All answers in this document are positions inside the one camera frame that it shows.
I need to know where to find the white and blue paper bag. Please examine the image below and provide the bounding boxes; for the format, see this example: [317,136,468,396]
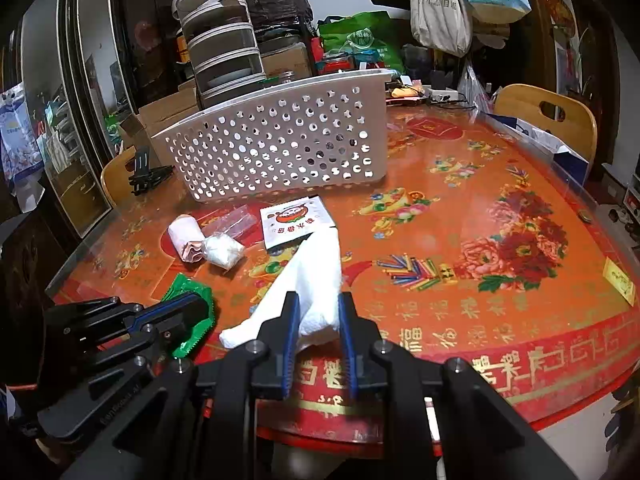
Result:
[480,112,592,187]

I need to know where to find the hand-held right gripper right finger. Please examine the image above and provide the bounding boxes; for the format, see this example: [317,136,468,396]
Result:
[339,292,581,480]

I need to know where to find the open cardboard box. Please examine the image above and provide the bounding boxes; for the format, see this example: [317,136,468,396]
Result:
[117,87,201,162]

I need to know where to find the clear plastic bag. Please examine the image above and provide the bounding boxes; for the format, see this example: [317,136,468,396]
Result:
[202,205,261,241]

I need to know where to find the white perforated plastic basket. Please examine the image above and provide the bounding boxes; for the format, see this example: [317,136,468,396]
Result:
[150,69,394,204]

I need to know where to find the beige canvas tote bag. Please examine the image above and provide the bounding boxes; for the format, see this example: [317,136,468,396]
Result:
[404,0,473,58]

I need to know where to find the wooden chair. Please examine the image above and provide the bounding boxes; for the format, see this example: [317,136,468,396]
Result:
[492,83,598,162]
[100,147,139,209]

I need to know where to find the blue and white printed bag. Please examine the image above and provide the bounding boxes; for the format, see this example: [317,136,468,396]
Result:
[0,82,47,214]

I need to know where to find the black plastic bag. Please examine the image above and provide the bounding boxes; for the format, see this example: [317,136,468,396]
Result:
[241,0,315,37]

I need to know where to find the dark mirrored wardrobe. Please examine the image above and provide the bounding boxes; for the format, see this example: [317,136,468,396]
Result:
[17,0,187,238]

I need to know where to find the white printed packet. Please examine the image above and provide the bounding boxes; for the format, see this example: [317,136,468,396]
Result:
[259,196,337,255]

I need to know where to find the stacked clear food containers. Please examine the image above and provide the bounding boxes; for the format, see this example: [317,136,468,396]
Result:
[171,0,269,109]

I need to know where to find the white crumpled plastic bag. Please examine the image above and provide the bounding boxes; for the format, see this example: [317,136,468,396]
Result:
[201,234,246,271]

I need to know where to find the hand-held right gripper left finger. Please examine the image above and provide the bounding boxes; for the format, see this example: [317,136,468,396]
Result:
[60,291,301,480]

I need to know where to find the white paper towel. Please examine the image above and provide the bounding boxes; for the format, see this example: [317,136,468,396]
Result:
[218,230,346,356]

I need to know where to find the brown cardboard box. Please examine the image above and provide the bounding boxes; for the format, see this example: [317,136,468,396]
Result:
[262,42,314,81]

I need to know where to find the black folding phone stand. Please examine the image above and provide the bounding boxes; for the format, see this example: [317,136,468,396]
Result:
[128,146,175,196]

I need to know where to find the green snack packet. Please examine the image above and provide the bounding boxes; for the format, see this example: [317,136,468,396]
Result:
[159,272,216,359]

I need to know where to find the green shopping bag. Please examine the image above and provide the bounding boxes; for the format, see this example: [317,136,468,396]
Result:
[318,11,406,74]

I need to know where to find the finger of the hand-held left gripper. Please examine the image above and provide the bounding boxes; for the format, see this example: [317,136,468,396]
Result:
[45,291,212,357]
[36,331,176,442]

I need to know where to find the yellow paper label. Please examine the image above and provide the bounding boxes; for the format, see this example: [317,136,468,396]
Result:
[602,258,636,306]

